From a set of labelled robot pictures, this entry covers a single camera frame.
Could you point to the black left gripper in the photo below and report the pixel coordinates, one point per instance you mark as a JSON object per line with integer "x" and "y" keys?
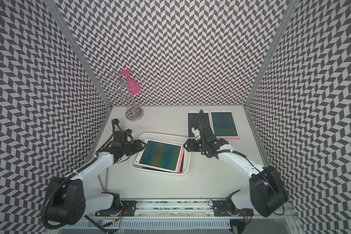
{"x": 138, "y": 143}

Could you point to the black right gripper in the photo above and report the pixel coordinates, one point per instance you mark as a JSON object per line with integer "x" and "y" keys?
{"x": 191, "y": 146}

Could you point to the pink writing tablet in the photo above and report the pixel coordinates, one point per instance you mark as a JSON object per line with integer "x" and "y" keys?
{"x": 160, "y": 155}
{"x": 193, "y": 121}
{"x": 224, "y": 124}

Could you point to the white plastic storage box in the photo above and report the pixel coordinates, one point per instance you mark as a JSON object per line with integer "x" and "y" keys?
{"x": 167, "y": 138}

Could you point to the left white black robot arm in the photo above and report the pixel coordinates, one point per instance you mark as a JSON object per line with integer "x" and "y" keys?
{"x": 65, "y": 201}

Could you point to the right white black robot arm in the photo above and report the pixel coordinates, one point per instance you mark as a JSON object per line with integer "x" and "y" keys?
{"x": 266, "y": 192}

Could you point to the chrome wire jewelry stand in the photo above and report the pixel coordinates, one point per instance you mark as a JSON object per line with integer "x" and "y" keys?
{"x": 116, "y": 82}

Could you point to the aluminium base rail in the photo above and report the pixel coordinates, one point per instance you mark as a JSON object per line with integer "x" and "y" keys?
{"x": 173, "y": 208}

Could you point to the aluminium corner post left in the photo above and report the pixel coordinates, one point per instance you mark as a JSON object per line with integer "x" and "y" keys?
{"x": 56, "y": 15}

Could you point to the aluminium corner post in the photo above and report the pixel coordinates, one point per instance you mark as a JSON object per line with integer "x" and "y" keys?
{"x": 272, "y": 49}
{"x": 56, "y": 15}

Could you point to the aluminium corner post right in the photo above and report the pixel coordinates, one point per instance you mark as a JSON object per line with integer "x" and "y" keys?
{"x": 272, "y": 49}

